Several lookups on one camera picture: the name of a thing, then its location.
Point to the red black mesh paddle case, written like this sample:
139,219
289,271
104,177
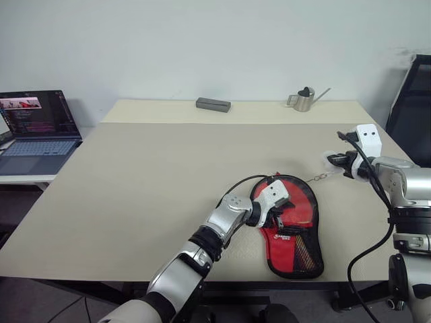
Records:
303,202

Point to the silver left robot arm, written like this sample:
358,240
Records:
222,218

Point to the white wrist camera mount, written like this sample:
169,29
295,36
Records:
368,141
274,195

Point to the dark rounded shape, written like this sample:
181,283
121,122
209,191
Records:
279,313

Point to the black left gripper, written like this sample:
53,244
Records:
277,210

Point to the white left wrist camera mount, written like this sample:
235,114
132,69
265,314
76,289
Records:
274,195

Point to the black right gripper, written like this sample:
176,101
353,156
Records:
349,159

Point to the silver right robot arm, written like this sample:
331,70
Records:
410,185

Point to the black mesh office chair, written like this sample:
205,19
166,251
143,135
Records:
414,107

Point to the silver metal watering can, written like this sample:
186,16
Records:
303,102

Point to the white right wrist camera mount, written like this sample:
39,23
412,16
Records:
368,141

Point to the white side table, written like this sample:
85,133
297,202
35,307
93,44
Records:
23,180

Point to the grey rectangular box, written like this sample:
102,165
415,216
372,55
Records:
213,105

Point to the open grey laptop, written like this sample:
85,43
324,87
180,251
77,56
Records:
37,148

